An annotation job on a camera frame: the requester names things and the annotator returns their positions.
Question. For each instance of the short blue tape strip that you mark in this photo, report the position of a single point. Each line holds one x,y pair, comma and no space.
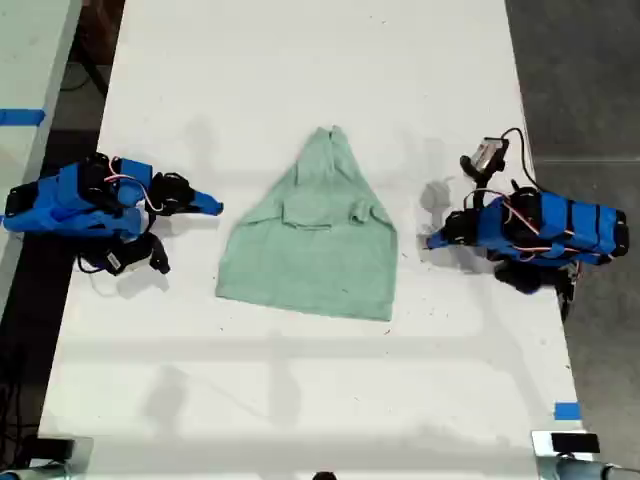
567,411

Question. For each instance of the short black camera stalk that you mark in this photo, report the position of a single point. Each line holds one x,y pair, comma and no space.
479,185
159,255

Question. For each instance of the small black round object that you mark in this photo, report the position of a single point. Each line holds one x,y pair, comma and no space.
324,476

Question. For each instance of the pale green t-shirt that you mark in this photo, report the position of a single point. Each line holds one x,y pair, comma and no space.
310,250

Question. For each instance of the silver black camera box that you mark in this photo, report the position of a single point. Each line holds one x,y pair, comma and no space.
490,154

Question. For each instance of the long blue tape strip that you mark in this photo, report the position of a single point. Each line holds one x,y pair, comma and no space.
22,116

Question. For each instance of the white side table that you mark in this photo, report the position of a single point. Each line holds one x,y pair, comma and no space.
25,60

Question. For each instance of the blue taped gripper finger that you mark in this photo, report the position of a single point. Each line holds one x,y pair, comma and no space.
202,205
437,240

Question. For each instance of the small black box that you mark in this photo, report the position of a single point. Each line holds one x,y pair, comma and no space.
575,443
55,447

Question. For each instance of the metal bracket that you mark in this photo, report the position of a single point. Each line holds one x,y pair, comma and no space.
542,450
82,455

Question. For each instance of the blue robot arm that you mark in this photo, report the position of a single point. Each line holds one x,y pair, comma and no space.
560,225
65,200

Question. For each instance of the black camera box white label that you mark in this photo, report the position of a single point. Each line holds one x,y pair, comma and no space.
125,257

